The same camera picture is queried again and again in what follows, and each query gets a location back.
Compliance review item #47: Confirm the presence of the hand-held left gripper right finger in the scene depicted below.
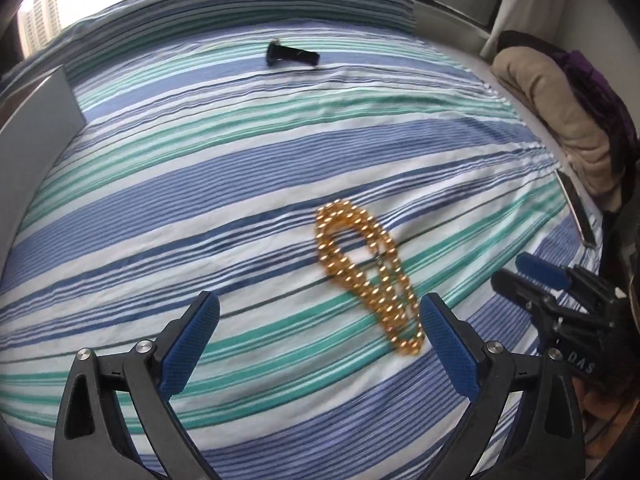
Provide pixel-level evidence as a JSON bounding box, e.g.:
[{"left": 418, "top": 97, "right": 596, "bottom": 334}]
[{"left": 421, "top": 294, "right": 586, "bottom": 480}]

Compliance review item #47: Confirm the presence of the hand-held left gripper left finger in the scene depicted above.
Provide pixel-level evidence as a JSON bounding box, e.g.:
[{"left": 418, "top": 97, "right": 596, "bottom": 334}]
[{"left": 52, "top": 291, "right": 221, "bottom": 480}]

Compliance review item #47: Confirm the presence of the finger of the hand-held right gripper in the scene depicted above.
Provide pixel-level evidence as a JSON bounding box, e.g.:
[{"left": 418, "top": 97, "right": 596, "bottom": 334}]
[
  {"left": 515, "top": 252, "right": 577, "bottom": 292},
  {"left": 491, "top": 269, "right": 557, "bottom": 322}
]

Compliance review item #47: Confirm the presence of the gold chain necklace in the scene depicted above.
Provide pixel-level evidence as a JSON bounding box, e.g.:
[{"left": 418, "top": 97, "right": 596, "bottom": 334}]
[{"left": 315, "top": 200, "right": 426, "bottom": 357}]

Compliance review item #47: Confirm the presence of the grey storage box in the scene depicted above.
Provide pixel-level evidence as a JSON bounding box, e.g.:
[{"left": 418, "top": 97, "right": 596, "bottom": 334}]
[{"left": 0, "top": 65, "right": 89, "bottom": 202}]

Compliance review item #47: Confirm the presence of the silver edged smartphone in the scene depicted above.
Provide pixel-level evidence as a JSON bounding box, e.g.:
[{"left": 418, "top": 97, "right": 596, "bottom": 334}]
[{"left": 554, "top": 169, "right": 599, "bottom": 249}]

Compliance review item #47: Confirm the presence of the beige folded cloth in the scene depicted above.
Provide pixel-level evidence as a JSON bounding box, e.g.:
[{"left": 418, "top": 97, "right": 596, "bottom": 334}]
[{"left": 492, "top": 47, "right": 624, "bottom": 199}]

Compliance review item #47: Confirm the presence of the dark purple cloth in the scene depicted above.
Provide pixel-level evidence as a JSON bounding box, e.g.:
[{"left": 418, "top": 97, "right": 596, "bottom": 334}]
[{"left": 500, "top": 30, "right": 639, "bottom": 172}]

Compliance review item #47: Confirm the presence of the blue green striped bedsheet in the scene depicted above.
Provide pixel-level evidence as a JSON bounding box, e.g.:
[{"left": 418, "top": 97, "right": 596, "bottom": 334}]
[{"left": 0, "top": 0, "right": 608, "bottom": 480}]

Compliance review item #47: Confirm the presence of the black hair clip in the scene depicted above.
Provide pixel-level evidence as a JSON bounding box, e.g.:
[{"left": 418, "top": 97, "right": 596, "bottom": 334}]
[{"left": 266, "top": 40, "right": 321, "bottom": 68}]

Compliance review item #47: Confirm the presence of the high-rise building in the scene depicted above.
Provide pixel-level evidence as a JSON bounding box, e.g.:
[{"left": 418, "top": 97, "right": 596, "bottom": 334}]
[{"left": 19, "top": 0, "right": 64, "bottom": 57}]

